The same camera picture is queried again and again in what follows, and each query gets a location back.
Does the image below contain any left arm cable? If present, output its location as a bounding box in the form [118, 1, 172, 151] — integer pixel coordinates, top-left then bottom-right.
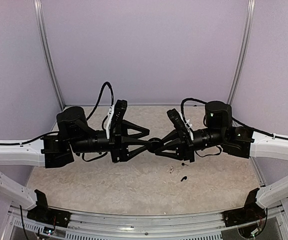
[86, 81, 114, 123]

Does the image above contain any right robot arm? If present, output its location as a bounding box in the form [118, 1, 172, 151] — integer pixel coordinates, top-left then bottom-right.
[151, 98, 288, 222]

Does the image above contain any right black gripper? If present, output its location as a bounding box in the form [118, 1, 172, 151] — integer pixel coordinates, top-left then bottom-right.
[154, 127, 226, 163]

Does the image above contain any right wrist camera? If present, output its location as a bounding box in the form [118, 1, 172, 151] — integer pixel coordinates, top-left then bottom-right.
[167, 108, 193, 137]

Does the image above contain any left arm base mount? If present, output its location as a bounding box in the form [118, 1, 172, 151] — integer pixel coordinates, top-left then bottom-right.
[27, 208, 71, 228]

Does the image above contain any right aluminium frame post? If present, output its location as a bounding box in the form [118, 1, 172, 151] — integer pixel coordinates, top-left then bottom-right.
[227, 0, 256, 105]

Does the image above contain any left aluminium frame post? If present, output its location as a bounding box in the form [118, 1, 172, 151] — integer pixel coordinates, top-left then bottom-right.
[33, 0, 65, 110]

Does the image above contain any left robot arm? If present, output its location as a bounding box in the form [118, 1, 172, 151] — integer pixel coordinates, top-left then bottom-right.
[0, 105, 151, 223]

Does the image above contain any aluminium frame post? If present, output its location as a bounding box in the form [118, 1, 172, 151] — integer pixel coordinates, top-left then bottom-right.
[227, 0, 256, 105]
[33, 0, 65, 110]

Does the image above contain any front aluminium rail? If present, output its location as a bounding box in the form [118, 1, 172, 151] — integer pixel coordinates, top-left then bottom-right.
[7, 197, 288, 240]

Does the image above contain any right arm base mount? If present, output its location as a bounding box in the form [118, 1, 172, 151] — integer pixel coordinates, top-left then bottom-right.
[222, 207, 266, 227]

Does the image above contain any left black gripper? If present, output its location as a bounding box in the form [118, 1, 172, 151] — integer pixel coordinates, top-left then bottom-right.
[70, 119, 152, 163]

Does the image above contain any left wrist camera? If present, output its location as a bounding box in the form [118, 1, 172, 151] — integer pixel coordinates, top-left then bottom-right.
[105, 99, 128, 139]

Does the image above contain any black earbud charging case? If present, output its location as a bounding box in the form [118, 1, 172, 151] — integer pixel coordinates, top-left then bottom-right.
[148, 137, 163, 153]

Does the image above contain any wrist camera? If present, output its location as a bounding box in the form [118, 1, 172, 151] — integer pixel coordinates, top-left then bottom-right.
[105, 99, 128, 139]
[167, 108, 193, 137]

